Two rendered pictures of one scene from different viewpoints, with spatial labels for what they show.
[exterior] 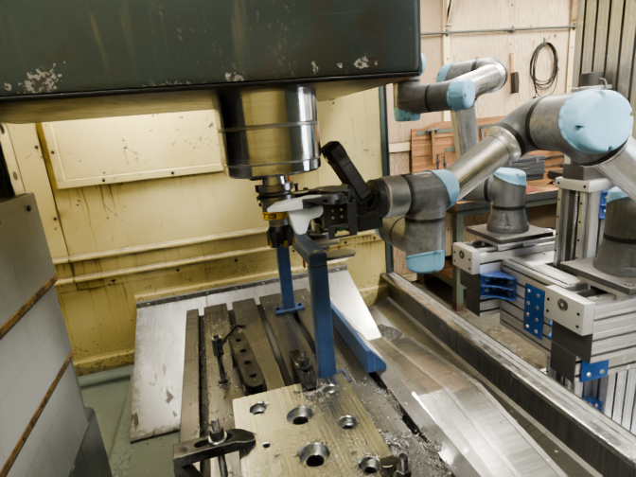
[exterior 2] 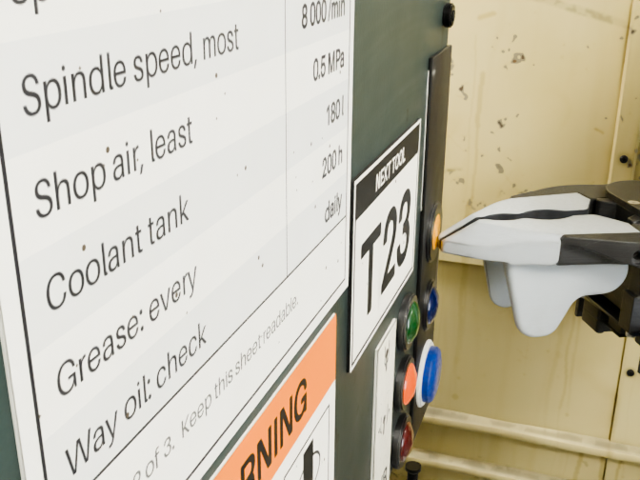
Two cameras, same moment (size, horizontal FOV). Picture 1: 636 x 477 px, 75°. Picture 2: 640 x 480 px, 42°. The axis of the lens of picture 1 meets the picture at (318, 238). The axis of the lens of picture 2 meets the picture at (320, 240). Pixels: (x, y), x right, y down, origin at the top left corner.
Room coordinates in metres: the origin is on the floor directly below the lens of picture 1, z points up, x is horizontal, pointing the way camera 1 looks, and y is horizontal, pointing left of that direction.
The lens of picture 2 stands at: (0.66, -0.23, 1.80)
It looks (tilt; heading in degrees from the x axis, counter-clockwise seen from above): 21 degrees down; 33
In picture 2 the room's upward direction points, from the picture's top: straight up
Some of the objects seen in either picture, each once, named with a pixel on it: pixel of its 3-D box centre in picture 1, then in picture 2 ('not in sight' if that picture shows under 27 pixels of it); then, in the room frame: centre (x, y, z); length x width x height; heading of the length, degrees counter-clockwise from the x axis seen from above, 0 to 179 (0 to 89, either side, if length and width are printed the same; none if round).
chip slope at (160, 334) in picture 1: (264, 348); not in sight; (1.31, 0.22, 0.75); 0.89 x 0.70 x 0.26; 105
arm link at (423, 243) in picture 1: (420, 240); not in sight; (0.79, -0.20, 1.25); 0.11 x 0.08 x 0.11; 14
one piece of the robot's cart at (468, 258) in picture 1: (506, 251); not in sight; (1.54, -0.74, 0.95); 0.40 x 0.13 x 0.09; 102
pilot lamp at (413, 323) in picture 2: not in sight; (410, 322); (0.97, -0.08, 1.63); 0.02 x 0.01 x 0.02; 15
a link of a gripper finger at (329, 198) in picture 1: (322, 199); not in sight; (0.67, -0.01, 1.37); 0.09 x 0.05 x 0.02; 123
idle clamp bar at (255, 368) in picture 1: (246, 367); not in sight; (0.90, 0.20, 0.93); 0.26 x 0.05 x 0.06; 20
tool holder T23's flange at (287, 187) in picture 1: (274, 190); not in sight; (0.68, 0.06, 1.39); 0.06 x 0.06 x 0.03
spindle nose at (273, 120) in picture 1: (269, 133); not in sight; (0.68, 0.06, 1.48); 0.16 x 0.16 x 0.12
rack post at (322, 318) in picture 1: (323, 326); not in sight; (0.86, 0.01, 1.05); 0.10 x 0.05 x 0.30; 105
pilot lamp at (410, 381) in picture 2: not in sight; (406, 383); (0.97, -0.08, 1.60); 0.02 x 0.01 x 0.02; 15
